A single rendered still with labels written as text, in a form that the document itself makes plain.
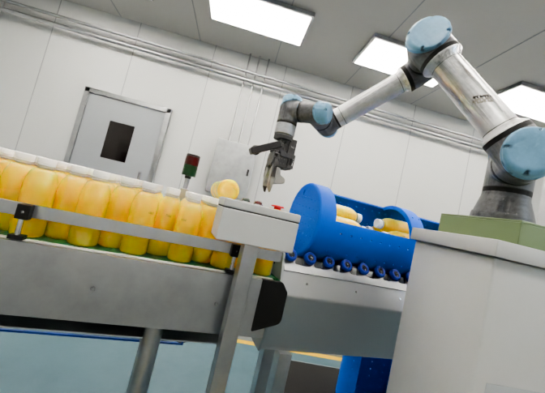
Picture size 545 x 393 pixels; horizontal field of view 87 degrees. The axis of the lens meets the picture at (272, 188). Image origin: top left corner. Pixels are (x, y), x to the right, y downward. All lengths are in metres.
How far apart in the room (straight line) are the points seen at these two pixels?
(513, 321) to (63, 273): 1.05
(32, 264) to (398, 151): 5.03
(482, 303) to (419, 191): 4.66
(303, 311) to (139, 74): 4.51
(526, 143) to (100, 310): 1.09
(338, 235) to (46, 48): 5.22
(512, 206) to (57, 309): 1.17
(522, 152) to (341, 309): 0.70
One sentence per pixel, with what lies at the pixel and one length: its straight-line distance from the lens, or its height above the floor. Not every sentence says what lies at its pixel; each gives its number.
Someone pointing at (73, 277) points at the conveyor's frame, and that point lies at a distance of 0.85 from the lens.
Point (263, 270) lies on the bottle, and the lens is 0.89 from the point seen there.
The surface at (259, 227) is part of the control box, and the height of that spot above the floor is 1.05.
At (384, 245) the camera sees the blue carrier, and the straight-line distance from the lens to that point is 1.16.
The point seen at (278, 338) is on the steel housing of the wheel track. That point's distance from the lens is 1.12.
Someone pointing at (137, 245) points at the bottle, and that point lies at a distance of 0.84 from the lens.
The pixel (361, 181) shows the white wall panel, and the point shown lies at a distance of 4.96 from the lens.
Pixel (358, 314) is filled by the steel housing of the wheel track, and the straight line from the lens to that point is 1.17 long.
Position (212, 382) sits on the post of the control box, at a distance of 0.86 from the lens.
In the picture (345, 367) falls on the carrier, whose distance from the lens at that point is 1.95.
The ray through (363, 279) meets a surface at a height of 0.92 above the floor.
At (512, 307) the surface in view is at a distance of 0.91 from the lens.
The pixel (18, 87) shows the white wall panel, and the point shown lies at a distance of 5.67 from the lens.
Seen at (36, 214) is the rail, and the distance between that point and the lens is 0.87.
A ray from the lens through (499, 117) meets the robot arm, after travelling 0.94.
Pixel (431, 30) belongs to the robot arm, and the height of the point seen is 1.69.
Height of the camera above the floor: 1.10
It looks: 4 degrees up
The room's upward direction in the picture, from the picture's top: 13 degrees clockwise
